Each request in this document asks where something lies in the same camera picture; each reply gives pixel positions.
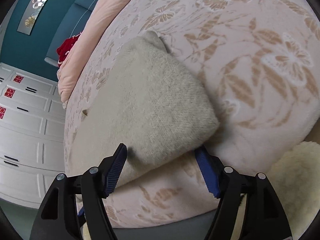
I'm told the cream knitted sweater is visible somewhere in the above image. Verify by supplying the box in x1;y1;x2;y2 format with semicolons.
66;31;219;185

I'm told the teal upholstered headboard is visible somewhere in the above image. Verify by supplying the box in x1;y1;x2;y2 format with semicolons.
44;0;98;67

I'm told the pink butterfly patterned bedspread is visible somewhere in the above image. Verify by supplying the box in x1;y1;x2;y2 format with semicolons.
65;0;319;228

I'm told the floral framed wall picture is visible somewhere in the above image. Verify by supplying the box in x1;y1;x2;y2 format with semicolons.
17;0;47;35

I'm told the red embroidered pillow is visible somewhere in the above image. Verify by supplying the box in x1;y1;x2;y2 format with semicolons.
56;32;81;67

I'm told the pink folded duvet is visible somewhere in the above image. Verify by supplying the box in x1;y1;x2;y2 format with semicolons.
57;0;131;108

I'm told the white wardrobe with red stickers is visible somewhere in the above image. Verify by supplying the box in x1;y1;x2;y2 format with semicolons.
1;63;66;209

